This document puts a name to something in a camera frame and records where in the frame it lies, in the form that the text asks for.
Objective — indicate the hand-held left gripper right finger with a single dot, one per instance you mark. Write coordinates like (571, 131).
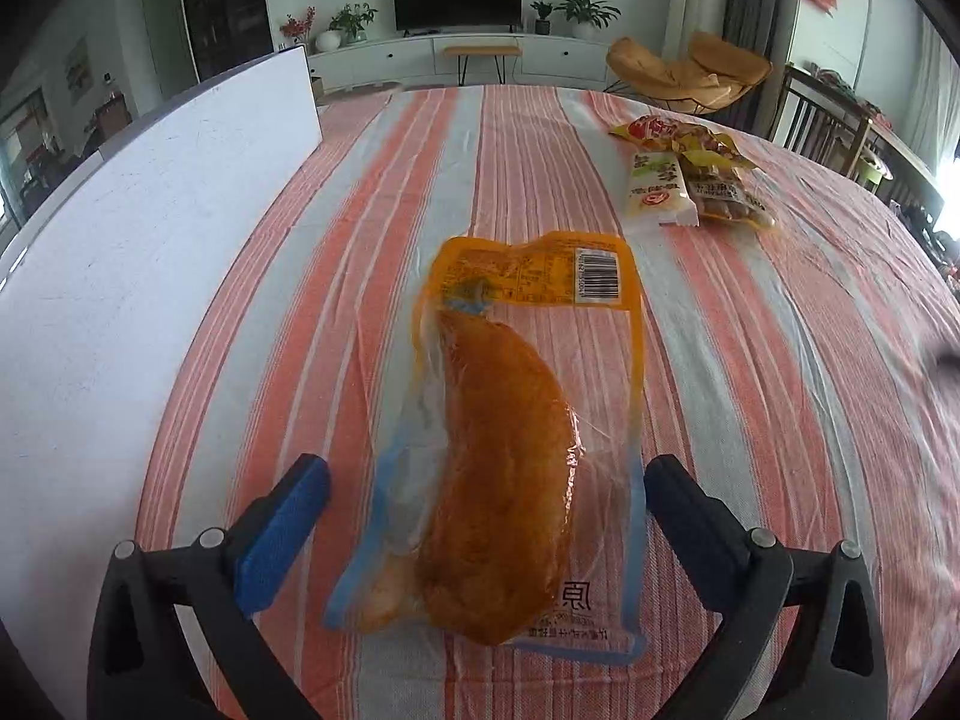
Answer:
(690, 517)

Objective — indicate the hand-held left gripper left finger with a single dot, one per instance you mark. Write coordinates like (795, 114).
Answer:
(281, 525)

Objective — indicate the orange chicken snack packet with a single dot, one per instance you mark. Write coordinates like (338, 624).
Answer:
(495, 465)

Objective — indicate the white foam board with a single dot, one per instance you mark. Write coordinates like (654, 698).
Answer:
(112, 277)

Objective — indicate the striped orange tablecloth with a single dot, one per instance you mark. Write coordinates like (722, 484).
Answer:
(750, 390)

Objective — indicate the brown sausage snack packet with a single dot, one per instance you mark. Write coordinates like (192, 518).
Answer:
(731, 199)

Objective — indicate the green white snack packet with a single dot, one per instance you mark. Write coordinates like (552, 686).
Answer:
(660, 191)

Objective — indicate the orange yellow snack packet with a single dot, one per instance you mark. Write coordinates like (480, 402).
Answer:
(652, 127)

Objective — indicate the dark wooden chair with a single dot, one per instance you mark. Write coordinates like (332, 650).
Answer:
(814, 120)

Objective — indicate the orange lounge chair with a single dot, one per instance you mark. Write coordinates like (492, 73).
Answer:
(675, 75)

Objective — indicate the white television cabinet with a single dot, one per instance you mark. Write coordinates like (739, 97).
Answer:
(555, 60)

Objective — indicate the white round vase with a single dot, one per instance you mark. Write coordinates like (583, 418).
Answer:
(328, 40)

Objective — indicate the red flower plant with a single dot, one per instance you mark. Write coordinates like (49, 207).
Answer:
(296, 26)

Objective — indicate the bushy green potted plant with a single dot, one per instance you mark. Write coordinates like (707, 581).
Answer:
(354, 21)

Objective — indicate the wooden bench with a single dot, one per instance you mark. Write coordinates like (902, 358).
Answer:
(480, 50)

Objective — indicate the large potted plant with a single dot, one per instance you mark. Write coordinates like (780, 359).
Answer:
(585, 11)

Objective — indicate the white standing air conditioner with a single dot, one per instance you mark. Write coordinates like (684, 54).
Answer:
(697, 0)

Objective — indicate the dark bookcase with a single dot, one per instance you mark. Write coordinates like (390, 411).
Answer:
(225, 7)

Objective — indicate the small potted plant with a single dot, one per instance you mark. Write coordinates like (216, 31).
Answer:
(541, 15)

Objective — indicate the black television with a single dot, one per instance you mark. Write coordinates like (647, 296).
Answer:
(457, 0)

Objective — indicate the wall picture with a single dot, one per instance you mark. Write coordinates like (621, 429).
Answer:
(79, 69)

